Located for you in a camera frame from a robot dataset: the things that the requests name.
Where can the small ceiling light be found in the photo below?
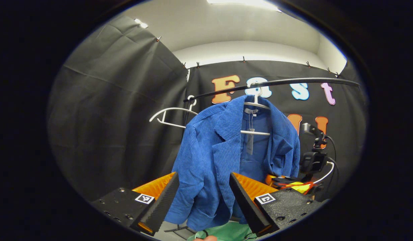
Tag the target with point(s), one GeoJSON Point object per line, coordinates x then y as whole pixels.
{"type": "Point", "coordinates": [141, 23]}

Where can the large ceiling light panel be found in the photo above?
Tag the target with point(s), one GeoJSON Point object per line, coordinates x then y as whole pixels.
{"type": "Point", "coordinates": [243, 2]}

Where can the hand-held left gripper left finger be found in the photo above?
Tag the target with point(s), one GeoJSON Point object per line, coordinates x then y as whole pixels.
{"type": "Point", "coordinates": [163, 204]}

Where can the white clothes hanger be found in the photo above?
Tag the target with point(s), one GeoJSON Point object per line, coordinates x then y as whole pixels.
{"type": "Point", "coordinates": [256, 133]}
{"type": "Point", "coordinates": [173, 108]}

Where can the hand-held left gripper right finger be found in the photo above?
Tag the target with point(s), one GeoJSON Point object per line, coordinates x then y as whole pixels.
{"type": "Point", "coordinates": [244, 207]}

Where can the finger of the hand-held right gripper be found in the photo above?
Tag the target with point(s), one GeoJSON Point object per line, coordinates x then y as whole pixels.
{"type": "Point", "coordinates": [290, 179]}
{"type": "Point", "coordinates": [298, 187]}

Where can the black clothes rack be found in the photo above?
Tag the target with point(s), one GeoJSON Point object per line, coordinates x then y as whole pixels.
{"type": "Point", "coordinates": [286, 81]}

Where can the green laundry hamper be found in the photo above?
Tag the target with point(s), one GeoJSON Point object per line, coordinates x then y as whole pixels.
{"type": "Point", "coordinates": [226, 231]}

